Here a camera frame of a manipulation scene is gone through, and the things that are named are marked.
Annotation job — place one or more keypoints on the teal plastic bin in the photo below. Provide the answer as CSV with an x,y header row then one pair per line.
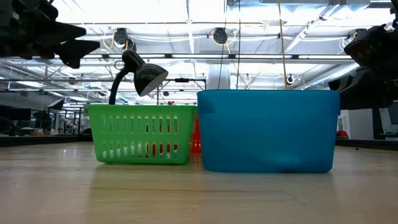
x,y
267,133

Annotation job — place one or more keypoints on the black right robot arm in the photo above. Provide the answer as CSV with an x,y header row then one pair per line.
x,y
376,49

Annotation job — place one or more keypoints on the silver ventilation duct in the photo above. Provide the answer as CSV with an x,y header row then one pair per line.
x,y
329,76

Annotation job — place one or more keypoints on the black gooseneck desk lamp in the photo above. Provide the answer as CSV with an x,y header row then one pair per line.
x,y
149,76

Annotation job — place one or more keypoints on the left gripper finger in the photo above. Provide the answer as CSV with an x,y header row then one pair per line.
x,y
74,49
65,32

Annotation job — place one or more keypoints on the red slotted plastic basket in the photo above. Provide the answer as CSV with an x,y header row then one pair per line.
x,y
196,140

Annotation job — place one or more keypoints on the red round object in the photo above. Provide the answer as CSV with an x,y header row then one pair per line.
x,y
342,134

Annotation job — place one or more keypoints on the green slotted plastic basket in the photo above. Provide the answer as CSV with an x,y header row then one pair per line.
x,y
140,109

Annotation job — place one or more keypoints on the black aluminium table frame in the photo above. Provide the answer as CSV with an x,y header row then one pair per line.
x,y
18,140

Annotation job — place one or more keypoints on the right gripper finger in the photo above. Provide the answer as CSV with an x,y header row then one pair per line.
x,y
343,82
351,99

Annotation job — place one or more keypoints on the black background rig frame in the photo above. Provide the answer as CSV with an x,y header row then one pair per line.
x,y
186,80

